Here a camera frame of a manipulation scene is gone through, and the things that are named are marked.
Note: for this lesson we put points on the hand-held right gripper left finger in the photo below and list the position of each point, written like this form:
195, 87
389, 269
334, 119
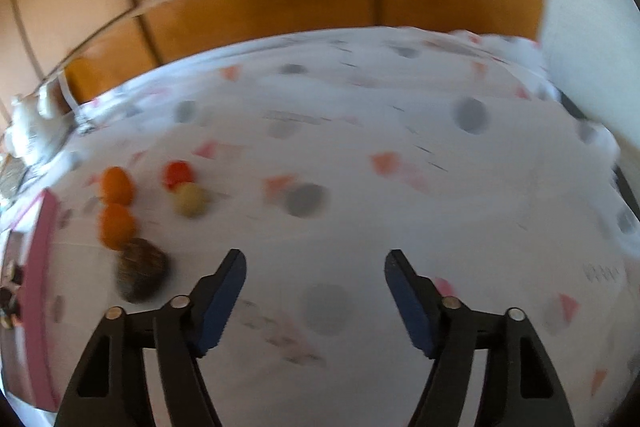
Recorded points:
222, 302

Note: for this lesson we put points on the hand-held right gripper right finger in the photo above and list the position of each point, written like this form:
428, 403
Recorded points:
407, 302

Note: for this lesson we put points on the dark brown mushroom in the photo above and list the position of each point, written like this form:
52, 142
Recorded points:
141, 269

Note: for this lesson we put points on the orange mandarin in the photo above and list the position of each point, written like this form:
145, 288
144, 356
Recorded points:
117, 221
117, 184

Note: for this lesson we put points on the pink shallow cardboard box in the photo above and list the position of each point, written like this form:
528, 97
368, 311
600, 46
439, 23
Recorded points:
42, 307

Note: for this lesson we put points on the small yellow potato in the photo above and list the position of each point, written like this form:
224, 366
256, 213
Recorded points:
191, 199

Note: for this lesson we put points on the small red tomato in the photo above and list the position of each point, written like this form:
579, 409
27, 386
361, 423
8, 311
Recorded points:
178, 174

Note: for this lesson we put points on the white patterned tablecloth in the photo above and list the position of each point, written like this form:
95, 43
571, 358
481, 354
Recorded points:
350, 132

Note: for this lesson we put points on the silver embossed tissue box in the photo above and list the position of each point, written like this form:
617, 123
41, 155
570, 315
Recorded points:
10, 179

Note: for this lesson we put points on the white floral ceramic kettle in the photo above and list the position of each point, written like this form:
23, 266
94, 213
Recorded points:
30, 127

